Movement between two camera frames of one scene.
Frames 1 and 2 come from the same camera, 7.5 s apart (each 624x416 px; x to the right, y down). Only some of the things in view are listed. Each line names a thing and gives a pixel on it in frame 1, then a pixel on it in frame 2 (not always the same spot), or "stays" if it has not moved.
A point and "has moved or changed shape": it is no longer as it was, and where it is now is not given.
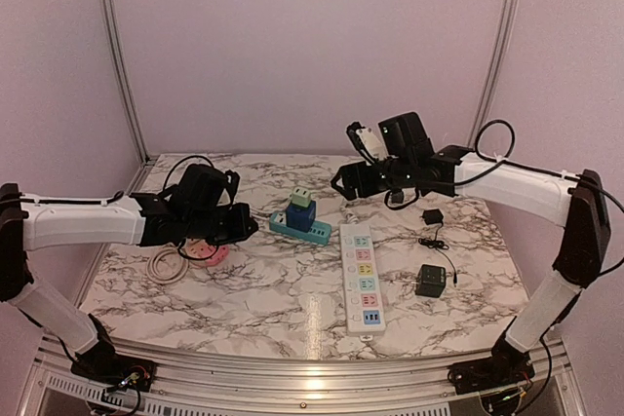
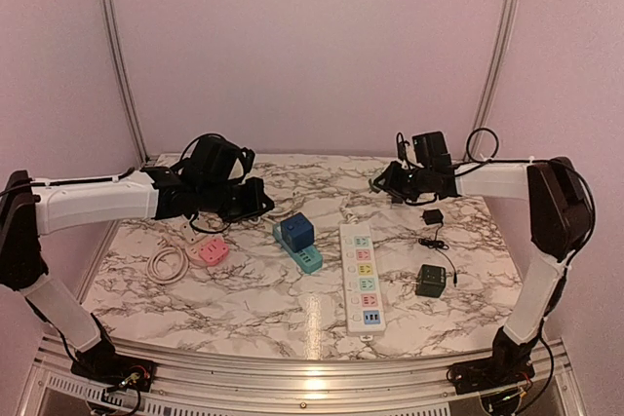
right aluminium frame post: [500, 44] stays
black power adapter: [432, 216] stays
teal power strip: [319, 234] -> [308, 260]
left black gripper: [241, 230] -> [256, 202]
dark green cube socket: [431, 281] stays
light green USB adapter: [300, 197] has moved or changed shape
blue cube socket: [300, 217] -> [297, 232]
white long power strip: [362, 293] stays
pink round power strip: [210, 253] stays
